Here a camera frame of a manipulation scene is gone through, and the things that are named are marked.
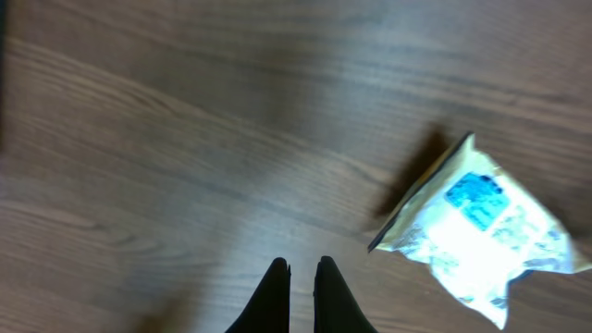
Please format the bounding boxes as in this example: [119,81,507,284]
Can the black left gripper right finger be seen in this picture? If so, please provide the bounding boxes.
[314,256,377,333]

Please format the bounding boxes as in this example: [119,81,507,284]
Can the yellow snack bag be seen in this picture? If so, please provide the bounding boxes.
[368,132,591,329]

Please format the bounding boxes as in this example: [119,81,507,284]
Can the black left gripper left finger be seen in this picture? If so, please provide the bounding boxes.
[227,257,291,333]

